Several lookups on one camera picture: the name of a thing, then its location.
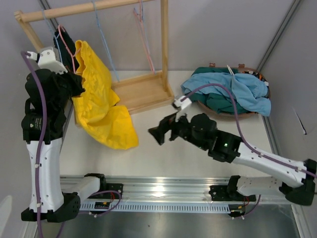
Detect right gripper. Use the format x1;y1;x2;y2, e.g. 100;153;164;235
149;107;207;150

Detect yellow shorts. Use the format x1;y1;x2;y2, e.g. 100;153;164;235
72;40;139;150

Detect black shorts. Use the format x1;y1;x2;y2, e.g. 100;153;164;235
53;25;79;73

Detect dark green shorts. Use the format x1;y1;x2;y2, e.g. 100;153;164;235
193;66;258;115

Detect pink hanger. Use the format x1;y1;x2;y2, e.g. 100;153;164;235
133;0;156;74
57;24;80;73

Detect light blue shorts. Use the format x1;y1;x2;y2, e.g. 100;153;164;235
181;73;271;117

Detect camouflage patterned shorts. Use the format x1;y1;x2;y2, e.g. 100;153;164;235
242;70;269;87

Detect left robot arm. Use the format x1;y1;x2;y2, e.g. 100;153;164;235
21;69;107;223

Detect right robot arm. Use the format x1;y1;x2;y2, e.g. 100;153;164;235
148;114;317;206

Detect wooden clothes rack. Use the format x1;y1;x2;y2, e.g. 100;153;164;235
14;0;174;114

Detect pink translucent plastic basin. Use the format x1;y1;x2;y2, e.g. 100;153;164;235
198;63;260;117

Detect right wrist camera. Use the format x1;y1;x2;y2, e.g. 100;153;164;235
172;96;192;122

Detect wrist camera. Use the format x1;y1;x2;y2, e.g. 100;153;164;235
27;47;68;74
172;96;192;122

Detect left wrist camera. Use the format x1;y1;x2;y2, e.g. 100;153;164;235
27;47;68;74

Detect aluminium mounting rail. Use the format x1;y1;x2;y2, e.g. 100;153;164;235
60;175;292;205

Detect slotted cable duct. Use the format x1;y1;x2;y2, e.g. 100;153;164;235
80;201;230;214

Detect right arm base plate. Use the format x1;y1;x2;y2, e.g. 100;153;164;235
209;185;257;202

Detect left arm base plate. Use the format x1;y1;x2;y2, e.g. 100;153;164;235
98;183;124;200

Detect aluminium corner wall profile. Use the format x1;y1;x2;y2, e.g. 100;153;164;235
256;0;304;71

